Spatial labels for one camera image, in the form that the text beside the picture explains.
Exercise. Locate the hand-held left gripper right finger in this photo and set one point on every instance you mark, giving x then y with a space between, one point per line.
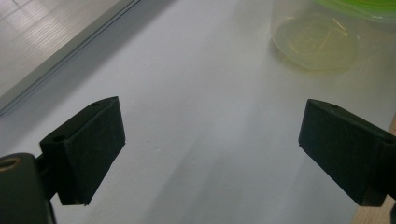
342 149

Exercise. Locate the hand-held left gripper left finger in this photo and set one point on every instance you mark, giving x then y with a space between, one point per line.
87 152

